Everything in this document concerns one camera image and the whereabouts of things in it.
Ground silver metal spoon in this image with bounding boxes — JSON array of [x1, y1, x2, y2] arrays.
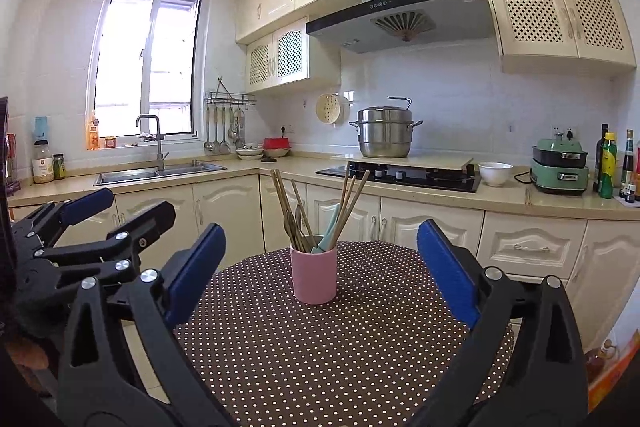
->
[[283, 211, 298, 251]]

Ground steel kitchen sink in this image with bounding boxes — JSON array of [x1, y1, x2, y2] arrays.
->
[[94, 162, 226, 186]]

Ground person's left hand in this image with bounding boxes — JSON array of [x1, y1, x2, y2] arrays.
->
[[4, 338, 49, 371]]

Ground jar with white label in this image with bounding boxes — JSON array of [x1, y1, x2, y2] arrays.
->
[[32, 140, 54, 184]]

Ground steel sink faucet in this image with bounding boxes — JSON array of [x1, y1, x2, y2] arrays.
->
[[136, 114, 168, 173]]

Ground lower cabinets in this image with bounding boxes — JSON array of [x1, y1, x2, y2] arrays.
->
[[8, 173, 640, 353]]

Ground hanging utensil rack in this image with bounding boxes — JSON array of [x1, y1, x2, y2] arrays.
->
[[203, 77, 257, 156]]

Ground red container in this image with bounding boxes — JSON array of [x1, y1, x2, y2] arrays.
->
[[262, 138, 291, 150]]

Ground brown polka dot tablecloth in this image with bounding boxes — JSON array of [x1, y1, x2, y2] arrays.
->
[[176, 242, 469, 426]]

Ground window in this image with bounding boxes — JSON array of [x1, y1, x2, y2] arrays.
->
[[87, 0, 204, 150]]

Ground pink utensil holder cup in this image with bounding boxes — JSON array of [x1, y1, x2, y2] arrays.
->
[[290, 247, 337, 306]]

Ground dark oil bottle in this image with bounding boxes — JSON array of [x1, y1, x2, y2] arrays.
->
[[592, 124, 610, 193]]

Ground dark sauce bottle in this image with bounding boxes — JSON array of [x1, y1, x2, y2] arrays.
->
[[620, 129, 636, 202]]

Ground white bowl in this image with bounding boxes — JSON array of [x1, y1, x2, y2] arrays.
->
[[478, 161, 513, 187]]

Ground green electric grill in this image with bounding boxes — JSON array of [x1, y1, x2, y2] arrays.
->
[[529, 133, 589, 195]]

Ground black gas stove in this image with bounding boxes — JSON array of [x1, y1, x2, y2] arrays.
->
[[316, 160, 480, 193]]

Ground red label bottle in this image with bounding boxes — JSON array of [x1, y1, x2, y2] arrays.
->
[[634, 141, 640, 202]]

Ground yellow green bottle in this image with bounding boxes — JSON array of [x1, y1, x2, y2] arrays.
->
[[599, 131, 617, 199]]

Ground round perforated trivet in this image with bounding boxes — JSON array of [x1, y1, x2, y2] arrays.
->
[[314, 93, 343, 124]]

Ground steel steamer pot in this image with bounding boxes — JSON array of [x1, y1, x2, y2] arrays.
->
[[349, 96, 423, 158]]

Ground range hood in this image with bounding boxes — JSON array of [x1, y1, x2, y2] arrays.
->
[[306, 0, 494, 54]]

